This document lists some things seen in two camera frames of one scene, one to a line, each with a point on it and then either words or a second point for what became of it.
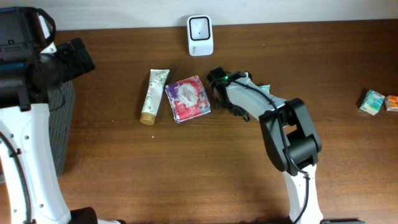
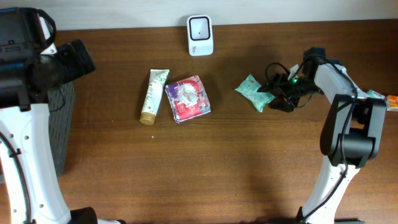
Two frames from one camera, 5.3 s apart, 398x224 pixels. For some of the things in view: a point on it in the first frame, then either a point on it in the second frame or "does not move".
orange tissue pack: x=391 y=102 does not move
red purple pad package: x=188 y=99 does not move
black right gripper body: x=236 y=110 to x=291 y=91
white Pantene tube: x=157 y=81 does not move
